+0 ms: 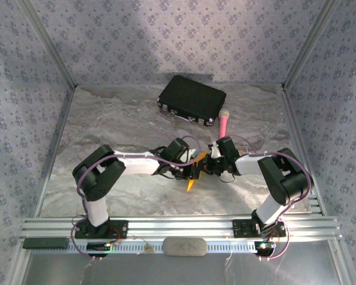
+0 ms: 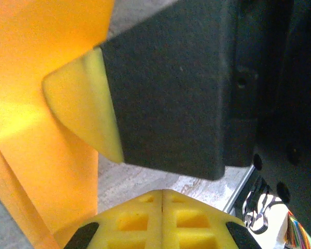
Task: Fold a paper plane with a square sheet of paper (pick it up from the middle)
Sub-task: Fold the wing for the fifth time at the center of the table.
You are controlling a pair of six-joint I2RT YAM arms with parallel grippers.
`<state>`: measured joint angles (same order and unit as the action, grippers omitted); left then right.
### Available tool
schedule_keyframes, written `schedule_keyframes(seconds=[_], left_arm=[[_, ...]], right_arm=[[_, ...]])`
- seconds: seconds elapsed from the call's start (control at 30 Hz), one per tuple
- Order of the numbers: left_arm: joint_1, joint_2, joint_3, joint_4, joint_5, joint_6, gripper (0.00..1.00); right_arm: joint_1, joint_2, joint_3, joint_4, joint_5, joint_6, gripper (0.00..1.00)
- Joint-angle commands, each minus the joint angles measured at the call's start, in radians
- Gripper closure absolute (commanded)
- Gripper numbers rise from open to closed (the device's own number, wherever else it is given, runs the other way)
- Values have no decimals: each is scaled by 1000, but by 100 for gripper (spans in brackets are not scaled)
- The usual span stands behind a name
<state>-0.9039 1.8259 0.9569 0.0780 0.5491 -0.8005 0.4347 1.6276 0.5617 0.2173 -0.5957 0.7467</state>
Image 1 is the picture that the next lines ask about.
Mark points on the orange paper sheet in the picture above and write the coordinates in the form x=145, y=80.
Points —
x=191, y=185

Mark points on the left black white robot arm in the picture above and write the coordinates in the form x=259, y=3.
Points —
x=99, y=178

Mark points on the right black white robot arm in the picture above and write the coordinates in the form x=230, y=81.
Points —
x=284, y=181

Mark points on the small patterned card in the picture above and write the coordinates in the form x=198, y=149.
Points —
x=244, y=149

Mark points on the pink toy microphone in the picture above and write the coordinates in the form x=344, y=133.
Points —
x=223, y=124

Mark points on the black hard case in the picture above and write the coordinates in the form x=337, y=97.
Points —
x=193, y=98

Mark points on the grey oval pad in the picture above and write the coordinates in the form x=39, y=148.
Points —
x=184, y=247

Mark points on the small tan tag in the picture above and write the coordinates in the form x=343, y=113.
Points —
x=149, y=248

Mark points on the right small circuit board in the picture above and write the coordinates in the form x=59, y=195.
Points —
x=265, y=245

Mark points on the small circuit board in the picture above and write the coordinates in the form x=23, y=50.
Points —
x=265, y=245
x=96, y=246

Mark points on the left small circuit board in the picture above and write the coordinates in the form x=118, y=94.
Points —
x=96, y=246

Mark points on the black flat bar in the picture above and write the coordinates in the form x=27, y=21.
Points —
x=44, y=243

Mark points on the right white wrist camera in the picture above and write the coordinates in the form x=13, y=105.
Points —
x=215, y=152

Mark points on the aluminium mounting rail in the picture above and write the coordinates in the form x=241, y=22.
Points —
x=178, y=227

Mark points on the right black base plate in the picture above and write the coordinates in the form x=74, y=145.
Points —
x=243, y=228

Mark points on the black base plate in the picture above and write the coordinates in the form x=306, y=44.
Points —
x=118, y=230
x=243, y=228

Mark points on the aluminium side frame rail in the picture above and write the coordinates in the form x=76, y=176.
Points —
x=63, y=118
x=292, y=118

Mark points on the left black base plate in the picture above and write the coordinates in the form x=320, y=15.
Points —
x=118, y=230

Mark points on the aluminium corner post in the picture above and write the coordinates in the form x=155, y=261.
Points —
x=50, y=44
x=308, y=44

